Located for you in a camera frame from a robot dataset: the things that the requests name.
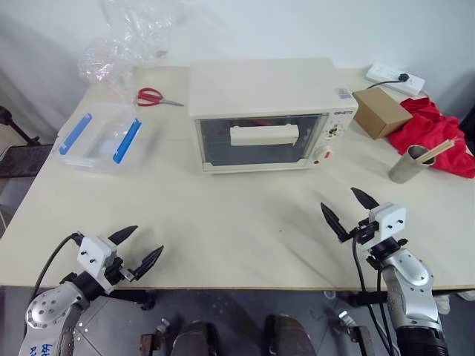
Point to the white round oven knob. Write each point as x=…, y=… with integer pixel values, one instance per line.
x=322, y=153

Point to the dark rounded shape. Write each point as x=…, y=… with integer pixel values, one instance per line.
x=285, y=335
x=198, y=339

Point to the brown cardboard box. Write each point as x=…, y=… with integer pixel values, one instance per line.
x=378, y=111

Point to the clear crumpled plastic bag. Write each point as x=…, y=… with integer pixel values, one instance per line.
x=122, y=41

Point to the wooden chopsticks pair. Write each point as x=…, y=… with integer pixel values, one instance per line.
x=439, y=149

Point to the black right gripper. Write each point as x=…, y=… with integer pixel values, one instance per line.
x=365, y=231

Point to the metal cup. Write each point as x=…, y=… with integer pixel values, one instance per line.
x=406, y=167

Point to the black metal stand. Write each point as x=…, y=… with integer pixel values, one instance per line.
x=15, y=126

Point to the red cloth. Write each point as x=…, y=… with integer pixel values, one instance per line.
x=434, y=130

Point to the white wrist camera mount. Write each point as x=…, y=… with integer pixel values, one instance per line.
x=387, y=222
x=94, y=256

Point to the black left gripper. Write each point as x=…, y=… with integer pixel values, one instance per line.
x=117, y=272

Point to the black table clamp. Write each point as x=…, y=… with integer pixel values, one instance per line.
x=367, y=297
x=137, y=296

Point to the white shoe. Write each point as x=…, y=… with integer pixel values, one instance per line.
x=443, y=304

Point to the clear container with blue clips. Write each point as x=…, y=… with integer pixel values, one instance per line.
x=100, y=137

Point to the white power strip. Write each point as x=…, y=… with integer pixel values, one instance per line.
x=386, y=74

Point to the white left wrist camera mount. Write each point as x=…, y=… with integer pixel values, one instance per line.
x=94, y=256

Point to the white toaster oven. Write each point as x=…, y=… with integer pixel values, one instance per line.
x=259, y=85

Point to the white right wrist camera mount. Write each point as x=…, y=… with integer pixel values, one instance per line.
x=387, y=222

